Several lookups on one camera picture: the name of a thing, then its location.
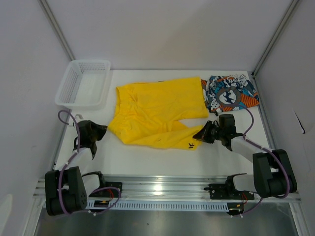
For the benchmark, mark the colourful patterned shorts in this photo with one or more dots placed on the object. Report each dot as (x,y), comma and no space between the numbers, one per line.
(228,93)

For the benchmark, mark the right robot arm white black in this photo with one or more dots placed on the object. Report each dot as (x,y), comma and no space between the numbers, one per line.
(272,171)

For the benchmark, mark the slotted grey cable duct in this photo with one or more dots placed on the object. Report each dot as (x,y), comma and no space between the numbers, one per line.
(171,206)

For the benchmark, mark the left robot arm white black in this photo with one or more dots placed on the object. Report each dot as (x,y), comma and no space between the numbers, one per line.
(68,188)

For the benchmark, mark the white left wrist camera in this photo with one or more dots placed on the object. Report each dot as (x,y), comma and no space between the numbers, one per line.
(75,120)

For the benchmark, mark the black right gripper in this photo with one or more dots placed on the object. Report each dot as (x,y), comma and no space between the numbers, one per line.
(203,134)

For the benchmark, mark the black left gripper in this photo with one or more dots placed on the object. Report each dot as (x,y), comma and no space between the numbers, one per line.
(102,129)

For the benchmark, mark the white plastic basket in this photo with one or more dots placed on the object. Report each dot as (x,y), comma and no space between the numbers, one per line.
(85,84)

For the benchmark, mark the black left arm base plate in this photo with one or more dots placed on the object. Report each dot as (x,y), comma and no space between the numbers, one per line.
(112,192)

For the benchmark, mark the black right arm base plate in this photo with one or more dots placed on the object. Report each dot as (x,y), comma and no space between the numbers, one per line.
(219,191)

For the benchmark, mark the aluminium mounting rail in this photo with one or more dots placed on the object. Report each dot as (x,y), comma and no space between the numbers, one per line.
(161,188)

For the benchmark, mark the yellow shorts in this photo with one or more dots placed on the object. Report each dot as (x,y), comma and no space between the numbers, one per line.
(150,114)

